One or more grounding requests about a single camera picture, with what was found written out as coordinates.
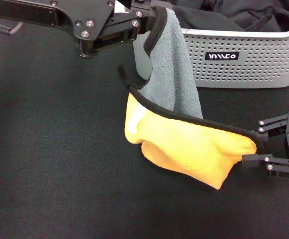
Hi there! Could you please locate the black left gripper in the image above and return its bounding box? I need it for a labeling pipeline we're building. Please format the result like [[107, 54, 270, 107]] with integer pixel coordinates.
[[0, 0, 158, 58]]

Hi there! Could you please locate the black tablecloth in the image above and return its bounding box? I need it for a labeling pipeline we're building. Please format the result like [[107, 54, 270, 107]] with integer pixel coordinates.
[[0, 12, 289, 239]]

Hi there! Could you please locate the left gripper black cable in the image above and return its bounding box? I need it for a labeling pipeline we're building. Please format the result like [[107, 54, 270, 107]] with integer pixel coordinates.
[[0, 17, 23, 36]]

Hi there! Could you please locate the yellow grey towel black trim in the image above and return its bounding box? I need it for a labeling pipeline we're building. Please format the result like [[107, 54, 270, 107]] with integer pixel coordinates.
[[118, 6, 263, 191]]

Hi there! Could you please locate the grey perforated storage basket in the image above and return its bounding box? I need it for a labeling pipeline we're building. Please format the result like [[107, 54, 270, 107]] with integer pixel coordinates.
[[133, 0, 289, 89]]

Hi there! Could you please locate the black crumpled cloth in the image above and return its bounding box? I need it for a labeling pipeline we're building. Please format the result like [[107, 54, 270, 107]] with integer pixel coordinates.
[[169, 0, 289, 32]]

